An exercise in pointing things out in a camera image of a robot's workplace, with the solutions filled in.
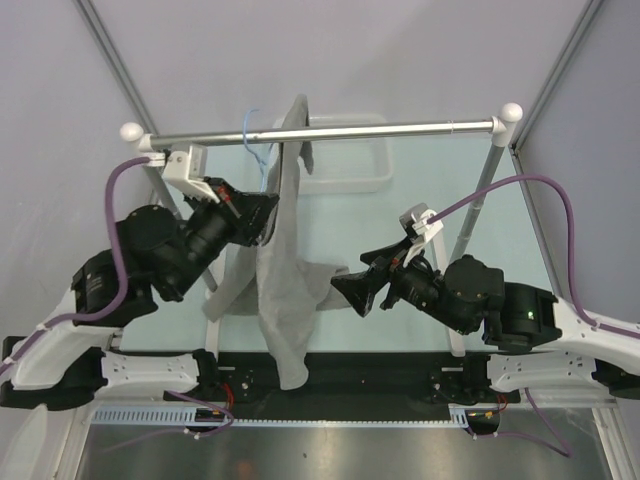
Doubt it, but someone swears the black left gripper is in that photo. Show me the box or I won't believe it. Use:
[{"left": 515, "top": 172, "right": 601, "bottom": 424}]
[{"left": 164, "top": 176, "right": 280, "bottom": 300}]

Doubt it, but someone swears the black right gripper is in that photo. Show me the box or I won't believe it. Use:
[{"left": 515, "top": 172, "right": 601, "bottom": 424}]
[{"left": 330, "top": 235, "right": 471, "bottom": 335}]

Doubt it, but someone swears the light blue plastic hanger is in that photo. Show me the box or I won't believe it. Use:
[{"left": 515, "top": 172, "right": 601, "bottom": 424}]
[{"left": 241, "top": 108, "right": 274, "bottom": 196}]

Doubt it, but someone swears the grey t shirt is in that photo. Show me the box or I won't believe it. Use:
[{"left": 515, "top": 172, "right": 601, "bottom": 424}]
[{"left": 201, "top": 93, "right": 354, "bottom": 392}]

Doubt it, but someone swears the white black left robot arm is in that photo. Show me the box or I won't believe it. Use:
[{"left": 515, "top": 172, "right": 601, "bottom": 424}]
[{"left": 1, "top": 177, "right": 279, "bottom": 411}]

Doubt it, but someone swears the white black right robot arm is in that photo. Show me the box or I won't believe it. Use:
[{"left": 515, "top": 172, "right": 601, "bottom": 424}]
[{"left": 331, "top": 240, "right": 639, "bottom": 401}]

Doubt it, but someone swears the white perforated plastic basket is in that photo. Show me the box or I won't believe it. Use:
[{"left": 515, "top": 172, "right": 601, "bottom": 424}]
[{"left": 272, "top": 112, "right": 394, "bottom": 196}]

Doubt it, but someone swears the silver clothes rack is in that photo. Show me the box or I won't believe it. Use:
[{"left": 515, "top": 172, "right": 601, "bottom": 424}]
[{"left": 118, "top": 102, "right": 524, "bottom": 361}]

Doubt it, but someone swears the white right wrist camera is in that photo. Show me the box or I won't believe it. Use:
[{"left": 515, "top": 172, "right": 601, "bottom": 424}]
[{"left": 399, "top": 203, "right": 443, "bottom": 267}]

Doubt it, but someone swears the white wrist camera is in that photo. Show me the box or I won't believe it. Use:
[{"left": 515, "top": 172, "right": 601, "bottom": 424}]
[
  {"left": 147, "top": 143, "right": 220, "bottom": 203},
  {"left": 399, "top": 203, "right": 443, "bottom": 267}
]

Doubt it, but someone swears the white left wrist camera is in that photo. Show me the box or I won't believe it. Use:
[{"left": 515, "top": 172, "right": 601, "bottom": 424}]
[{"left": 147, "top": 143, "right": 220, "bottom": 203}]

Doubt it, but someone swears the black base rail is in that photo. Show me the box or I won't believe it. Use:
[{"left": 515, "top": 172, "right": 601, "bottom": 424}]
[{"left": 186, "top": 351, "right": 520, "bottom": 422}]

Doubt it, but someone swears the white slotted cable duct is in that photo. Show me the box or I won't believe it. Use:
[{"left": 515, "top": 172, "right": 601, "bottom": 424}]
[{"left": 92, "top": 404, "right": 501, "bottom": 429}]

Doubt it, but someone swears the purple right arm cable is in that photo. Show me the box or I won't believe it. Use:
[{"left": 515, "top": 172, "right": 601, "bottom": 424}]
[{"left": 429, "top": 173, "right": 640, "bottom": 459}]

